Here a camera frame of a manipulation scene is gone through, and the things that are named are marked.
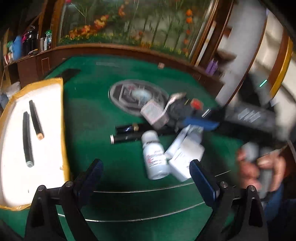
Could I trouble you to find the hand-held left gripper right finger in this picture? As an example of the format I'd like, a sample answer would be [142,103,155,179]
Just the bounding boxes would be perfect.
[189,159,269,241]

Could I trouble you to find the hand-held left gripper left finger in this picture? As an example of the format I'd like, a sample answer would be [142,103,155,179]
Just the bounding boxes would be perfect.
[24,159,104,241]

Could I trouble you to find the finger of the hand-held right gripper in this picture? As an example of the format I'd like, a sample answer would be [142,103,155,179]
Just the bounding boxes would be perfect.
[182,108,226,132]

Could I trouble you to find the small white cardboard box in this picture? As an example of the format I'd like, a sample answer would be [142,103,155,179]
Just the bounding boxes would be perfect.
[185,125,204,144]

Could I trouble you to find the large white cardboard box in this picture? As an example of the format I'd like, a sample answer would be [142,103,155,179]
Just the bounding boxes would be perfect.
[169,139,205,182]

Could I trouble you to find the white tube box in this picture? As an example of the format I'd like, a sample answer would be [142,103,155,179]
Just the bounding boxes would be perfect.
[164,127,192,160]

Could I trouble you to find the pink white small box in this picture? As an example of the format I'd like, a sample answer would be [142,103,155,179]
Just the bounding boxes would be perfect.
[140,99,170,130]

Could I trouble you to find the black tube white cap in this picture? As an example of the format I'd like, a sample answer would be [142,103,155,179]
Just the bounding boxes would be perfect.
[110,133,145,145]

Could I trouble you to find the white pill bottle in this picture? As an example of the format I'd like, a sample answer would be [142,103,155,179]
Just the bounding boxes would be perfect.
[141,130,170,181]

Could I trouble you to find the black tube gold band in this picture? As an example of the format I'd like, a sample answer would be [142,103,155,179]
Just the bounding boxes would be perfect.
[115,124,151,135]

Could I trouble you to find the white foam box yellow tape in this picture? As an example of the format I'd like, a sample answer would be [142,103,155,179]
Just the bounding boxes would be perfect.
[0,77,70,211]

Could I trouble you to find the person's right forearm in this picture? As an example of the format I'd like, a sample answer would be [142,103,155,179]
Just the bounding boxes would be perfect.
[261,183,285,223]

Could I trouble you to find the person's right hand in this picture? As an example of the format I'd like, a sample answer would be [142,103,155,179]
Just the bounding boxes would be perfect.
[237,148,286,193]

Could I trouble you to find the purple bottles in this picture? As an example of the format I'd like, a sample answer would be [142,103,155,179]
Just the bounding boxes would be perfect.
[206,58,219,76]

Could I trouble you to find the brown cardboard piece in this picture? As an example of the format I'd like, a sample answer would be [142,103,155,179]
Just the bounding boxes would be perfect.
[216,51,237,64]

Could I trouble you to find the long black pen tube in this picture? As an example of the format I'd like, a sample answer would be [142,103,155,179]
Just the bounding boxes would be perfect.
[22,111,35,168]

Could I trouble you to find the round table centre panel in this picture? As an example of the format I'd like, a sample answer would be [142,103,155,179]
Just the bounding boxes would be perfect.
[108,80,170,115]

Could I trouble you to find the black tube orange tip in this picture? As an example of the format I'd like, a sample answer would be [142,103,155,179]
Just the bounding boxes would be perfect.
[29,100,44,141]

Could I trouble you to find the blue water jug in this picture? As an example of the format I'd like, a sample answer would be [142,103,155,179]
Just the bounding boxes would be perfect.
[0,93,10,109]

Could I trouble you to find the glass flower display case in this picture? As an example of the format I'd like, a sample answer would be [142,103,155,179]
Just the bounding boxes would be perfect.
[57,0,218,62]

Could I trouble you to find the wooden partition counter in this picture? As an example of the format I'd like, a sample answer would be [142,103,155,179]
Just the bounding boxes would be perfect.
[3,43,225,100]

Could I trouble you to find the black thermos jug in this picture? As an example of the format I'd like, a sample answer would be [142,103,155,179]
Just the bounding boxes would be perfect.
[22,27,38,56]

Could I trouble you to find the blue thermos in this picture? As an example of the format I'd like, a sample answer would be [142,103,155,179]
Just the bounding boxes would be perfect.
[13,36,23,61]

